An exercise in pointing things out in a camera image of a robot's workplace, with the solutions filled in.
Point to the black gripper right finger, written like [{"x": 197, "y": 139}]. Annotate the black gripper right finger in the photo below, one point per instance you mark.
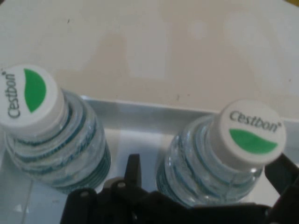
[{"x": 283, "y": 179}]

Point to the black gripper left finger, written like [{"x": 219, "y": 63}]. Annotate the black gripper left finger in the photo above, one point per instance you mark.
[{"x": 133, "y": 168}]

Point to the clear water bottle white cap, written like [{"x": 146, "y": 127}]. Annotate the clear water bottle white cap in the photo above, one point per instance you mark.
[
  {"x": 58, "y": 151},
  {"x": 210, "y": 163}
]

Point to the white and blue cardboard box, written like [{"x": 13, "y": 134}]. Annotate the white and blue cardboard box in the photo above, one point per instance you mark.
[{"x": 140, "y": 112}]

